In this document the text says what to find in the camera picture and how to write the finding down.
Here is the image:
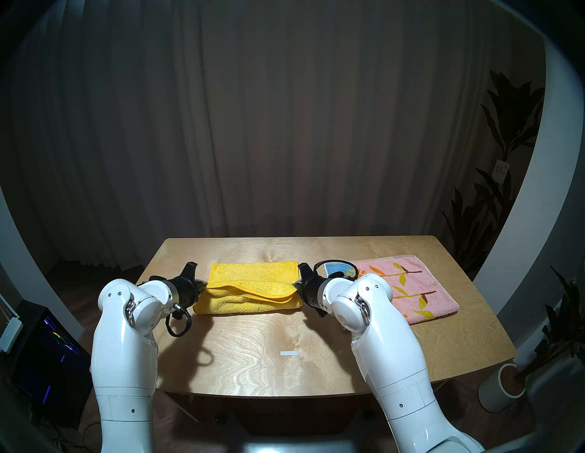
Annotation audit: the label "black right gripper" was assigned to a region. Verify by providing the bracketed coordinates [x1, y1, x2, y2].
[293, 274, 327, 316]

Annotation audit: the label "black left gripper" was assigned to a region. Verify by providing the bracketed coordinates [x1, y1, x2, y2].
[173, 275, 209, 309]

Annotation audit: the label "yellow terry towel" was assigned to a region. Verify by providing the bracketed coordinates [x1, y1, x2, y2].
[193, 261, 303, 316]

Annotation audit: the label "pink blue sunflower towel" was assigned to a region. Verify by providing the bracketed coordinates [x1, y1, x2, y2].
[324, 255, 459, 325]

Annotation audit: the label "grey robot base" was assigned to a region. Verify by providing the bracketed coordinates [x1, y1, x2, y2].
[228, 434, 367, 453]

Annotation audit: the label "black computer tower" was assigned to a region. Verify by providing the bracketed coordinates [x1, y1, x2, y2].
[11, 300, 95, 431]

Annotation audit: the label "white curved arch panel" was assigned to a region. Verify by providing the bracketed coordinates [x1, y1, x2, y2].
[0, 186, 85, 341]
[473, 37, 585, 358]

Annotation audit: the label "grey pleated curtain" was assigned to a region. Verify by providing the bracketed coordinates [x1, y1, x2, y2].
[0, 0, 549, 271]

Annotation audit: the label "white round plant pot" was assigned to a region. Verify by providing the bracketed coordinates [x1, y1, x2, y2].
[478, 363, 527, 413]

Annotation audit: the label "small dark leafy plant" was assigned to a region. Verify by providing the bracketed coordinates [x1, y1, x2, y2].
[518, 267, 585, 380]

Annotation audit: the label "tall dark leafy plant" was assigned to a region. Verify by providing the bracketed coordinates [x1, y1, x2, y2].
[441, 70, 546, 275]

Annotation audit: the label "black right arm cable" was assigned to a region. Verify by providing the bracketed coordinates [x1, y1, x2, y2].
[314, 259, 360, 280]

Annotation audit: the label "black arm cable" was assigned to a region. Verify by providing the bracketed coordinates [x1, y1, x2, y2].
[165, 305, 193, 338]
[314, 259, 360, 280]

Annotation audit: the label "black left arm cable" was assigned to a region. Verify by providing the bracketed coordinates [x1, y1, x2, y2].
[165, 305, 193, 338]

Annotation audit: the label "white wall device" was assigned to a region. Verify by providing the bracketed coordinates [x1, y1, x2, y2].
[0, 314, 23, 353]

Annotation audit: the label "black floor cables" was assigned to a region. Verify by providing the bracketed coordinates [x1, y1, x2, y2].
[43, 418, 103, 453]

